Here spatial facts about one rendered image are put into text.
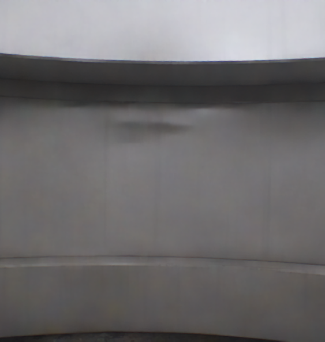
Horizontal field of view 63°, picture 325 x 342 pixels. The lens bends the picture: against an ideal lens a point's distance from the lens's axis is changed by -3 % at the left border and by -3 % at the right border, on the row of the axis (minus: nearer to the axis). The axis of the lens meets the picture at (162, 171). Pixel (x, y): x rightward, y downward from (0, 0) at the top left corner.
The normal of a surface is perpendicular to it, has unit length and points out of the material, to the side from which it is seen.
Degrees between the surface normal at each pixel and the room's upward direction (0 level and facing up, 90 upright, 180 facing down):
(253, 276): 90
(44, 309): 90
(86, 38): 90
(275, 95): 90
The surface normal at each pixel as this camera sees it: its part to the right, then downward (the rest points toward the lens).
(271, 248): -0.23, 0.00
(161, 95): 0.00, 0.00
